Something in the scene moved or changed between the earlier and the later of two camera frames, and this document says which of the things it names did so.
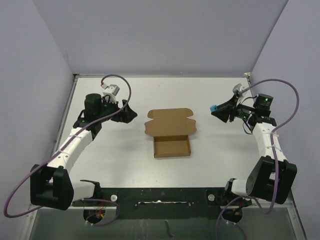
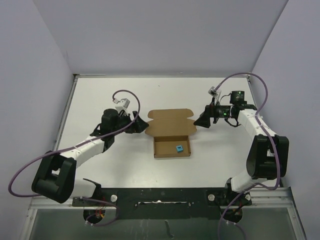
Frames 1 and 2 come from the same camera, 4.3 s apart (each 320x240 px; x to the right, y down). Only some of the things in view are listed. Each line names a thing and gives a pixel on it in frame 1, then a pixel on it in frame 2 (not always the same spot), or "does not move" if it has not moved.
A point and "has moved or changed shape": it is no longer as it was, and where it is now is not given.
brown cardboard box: (171, 128) does not move
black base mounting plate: (164, 203) does not move
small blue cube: (213, 108) has moved or changed shape
